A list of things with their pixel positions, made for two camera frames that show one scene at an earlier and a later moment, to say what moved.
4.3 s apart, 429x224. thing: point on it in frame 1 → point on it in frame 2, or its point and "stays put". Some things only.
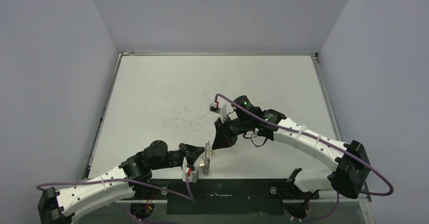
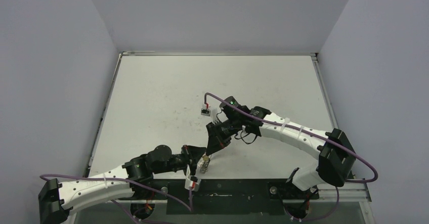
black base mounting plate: x=224 y=197 stays put
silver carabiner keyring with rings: x=205 y=162 stays put
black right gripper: x=226 y=126 → x=218 y=132
